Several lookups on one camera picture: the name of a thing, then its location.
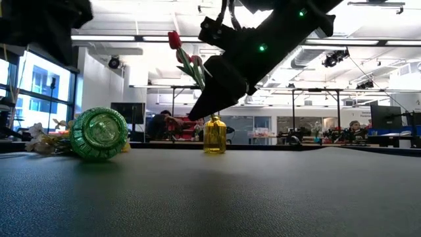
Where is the black table frame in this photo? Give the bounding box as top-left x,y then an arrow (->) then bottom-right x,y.
0,140 -> 421,157

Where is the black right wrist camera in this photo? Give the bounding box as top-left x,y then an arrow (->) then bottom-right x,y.
198,15 -> 243,51

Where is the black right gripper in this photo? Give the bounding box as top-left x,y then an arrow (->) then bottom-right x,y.
187,9 -> 305,122

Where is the person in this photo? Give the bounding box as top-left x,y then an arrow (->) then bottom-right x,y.
347,120 -> 370,141
193,118 -> 207,142
146,109 -> 186,142

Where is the green glass vase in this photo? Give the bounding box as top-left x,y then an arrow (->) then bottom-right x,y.
69,106 -> 129,161

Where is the overhead LED light bar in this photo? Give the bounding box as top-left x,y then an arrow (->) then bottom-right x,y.
70,34 -> 421,47

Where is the yellow glass vase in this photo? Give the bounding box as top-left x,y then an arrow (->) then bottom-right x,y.
203,115 -> 228,155

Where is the black table mat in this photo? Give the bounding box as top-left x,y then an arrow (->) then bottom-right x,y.
0,146 -> 421,237

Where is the large glass window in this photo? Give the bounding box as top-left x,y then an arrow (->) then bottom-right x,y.
0,49 -> 77,132

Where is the black computer monitor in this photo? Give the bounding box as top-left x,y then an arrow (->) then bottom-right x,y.
370,104 -> 403,131
110,101 -> 146,143

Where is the black ceiling spotlight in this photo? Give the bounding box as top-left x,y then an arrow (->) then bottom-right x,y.
107,55 -> 121,70

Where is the black metal frame rig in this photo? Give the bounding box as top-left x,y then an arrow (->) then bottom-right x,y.
291,88 -> 343,131
170,85 -> 201,118

